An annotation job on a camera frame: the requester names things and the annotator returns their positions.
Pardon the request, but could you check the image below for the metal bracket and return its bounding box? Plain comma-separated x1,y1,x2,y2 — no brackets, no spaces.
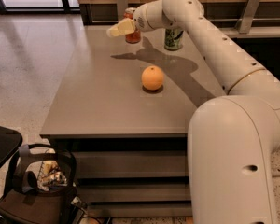
116,0,128,20
235,0,260,34

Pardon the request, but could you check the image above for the left metal bracket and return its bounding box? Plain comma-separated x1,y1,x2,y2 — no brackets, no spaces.
116,0,128,20

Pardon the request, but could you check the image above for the black bag with snacks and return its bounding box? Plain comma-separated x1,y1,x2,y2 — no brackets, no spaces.
0,144,77,224

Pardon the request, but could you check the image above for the right metal bracket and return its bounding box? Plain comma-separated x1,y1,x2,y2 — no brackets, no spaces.
235,0,260,34

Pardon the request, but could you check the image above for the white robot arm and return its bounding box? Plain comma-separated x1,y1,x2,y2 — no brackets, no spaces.
107,0,280,224

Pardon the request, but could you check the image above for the orange fruit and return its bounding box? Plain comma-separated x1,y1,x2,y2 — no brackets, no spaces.
141,65,164,91

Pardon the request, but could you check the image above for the red coke can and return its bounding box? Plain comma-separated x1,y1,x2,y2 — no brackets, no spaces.
123,7,142,45

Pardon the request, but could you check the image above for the black chair seat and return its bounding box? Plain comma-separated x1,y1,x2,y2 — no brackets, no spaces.
0,126,22,168

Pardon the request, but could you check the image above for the grey drawer cabinet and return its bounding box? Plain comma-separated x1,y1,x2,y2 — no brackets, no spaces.
40,26,223,217

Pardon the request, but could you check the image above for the green soda can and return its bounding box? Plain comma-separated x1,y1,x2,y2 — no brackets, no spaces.
164,28,183,51

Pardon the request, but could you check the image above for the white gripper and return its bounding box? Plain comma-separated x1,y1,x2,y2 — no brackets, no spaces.
106,4,150,37

